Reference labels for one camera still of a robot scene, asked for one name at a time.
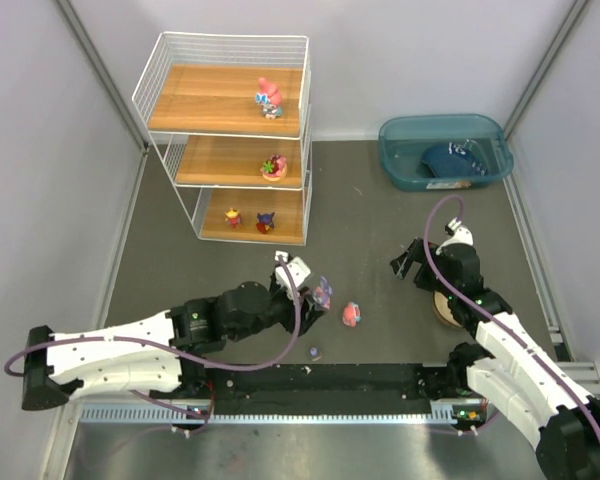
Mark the pink bunny toy on shelf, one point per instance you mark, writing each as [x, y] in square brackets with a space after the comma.
[269, 99]

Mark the blue caped toy figure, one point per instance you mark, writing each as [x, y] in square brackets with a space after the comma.
[265, 222]

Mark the wooden round block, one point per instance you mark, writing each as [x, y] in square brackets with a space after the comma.
[443, 311]

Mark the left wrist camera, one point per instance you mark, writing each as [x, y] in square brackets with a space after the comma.
[290, 273]

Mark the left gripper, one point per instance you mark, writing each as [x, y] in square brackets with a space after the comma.
[305, 308]

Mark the teal plastic bin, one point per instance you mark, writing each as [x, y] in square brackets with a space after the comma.
[403, 140]

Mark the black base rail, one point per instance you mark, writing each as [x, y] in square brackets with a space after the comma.
[332, 389]

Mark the yellow red toy figure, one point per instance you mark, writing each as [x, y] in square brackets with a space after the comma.
[233, 218]

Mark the white wire wooden shelf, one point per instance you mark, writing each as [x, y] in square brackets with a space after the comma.
[196, 100]

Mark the pink bear strawberry toy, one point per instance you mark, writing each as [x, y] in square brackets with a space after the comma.
[275, 168]

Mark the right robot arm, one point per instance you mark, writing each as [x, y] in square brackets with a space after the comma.
[558, 417]

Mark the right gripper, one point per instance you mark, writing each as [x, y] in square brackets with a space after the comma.
[421, 270]

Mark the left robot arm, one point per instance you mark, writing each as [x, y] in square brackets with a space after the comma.
[165, 355]

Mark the purple bunny donut toy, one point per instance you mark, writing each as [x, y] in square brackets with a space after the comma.
[323, 293]

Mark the blue cap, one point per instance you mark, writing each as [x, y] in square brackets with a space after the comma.
[451, 160]

